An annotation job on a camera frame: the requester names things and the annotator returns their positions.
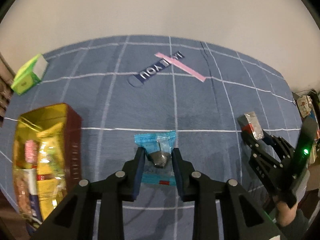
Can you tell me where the blue grid tablecloth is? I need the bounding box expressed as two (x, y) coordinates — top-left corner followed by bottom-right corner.
(0, 35), (304, 240)

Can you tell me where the blue and white snack packet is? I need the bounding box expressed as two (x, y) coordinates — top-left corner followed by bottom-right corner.
(26, 169), (42, 220)

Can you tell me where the blue clear snack packet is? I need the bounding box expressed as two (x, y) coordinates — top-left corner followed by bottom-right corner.
(134, 131), (177, 186)

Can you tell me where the person's right hand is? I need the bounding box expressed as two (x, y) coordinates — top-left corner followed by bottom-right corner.
(275, 197), (299, 227)

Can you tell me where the red metal tin box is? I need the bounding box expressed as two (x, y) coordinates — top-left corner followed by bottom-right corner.
(12, 102), (83, 235)

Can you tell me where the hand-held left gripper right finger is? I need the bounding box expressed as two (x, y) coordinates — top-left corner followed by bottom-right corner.
(172, 148), (287, 240)

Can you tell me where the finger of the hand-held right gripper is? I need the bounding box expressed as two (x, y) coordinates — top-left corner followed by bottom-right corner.
(262, 129), (295, 160)
(240, 129), (276, 166)

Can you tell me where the floral patterned box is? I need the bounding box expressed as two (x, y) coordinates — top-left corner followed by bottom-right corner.
(296, 95), (313, 117)

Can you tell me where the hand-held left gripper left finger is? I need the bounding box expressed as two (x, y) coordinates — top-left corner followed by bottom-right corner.
(31, 147), (146, 240)

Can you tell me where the grey foil snack packet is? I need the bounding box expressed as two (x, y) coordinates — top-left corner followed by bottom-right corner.
(237, 111), (265, 140)

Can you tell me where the person's right forearm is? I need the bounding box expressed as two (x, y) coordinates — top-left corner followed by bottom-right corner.
(277, 209), (311, 240)

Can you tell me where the green and white carton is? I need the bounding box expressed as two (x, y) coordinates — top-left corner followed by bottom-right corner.
(10, 53), (49, 96)

